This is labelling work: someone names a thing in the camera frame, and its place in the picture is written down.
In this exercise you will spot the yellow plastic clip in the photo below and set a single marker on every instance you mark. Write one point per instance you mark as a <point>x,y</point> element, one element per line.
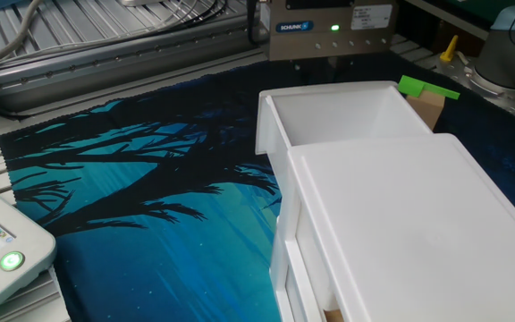
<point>449,51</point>

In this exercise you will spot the white robot teach pendant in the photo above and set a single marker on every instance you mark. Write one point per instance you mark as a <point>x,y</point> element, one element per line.
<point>7,250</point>

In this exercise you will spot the grey aluminium rail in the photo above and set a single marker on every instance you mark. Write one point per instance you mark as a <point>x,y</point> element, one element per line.
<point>105,71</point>

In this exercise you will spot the green and tan block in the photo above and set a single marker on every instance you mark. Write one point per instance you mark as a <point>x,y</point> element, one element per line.
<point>429,109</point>

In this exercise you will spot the white plastic drawer cabinet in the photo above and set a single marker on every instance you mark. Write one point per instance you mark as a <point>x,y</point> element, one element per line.
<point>418,223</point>

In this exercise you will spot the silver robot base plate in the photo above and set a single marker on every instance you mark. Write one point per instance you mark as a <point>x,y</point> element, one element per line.
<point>485,100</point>

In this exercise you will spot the forest sunset print cloth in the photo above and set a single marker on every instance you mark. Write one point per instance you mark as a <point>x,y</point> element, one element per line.
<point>150,223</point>

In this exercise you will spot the white plastic drawer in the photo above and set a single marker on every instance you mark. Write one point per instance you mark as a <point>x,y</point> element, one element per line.
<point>329,116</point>

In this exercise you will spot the grey Schunk gripper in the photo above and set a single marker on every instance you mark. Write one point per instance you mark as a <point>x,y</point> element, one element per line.
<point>311,44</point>

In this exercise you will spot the green plastic flag piece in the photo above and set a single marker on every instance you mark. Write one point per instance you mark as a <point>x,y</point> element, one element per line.
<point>414,86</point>

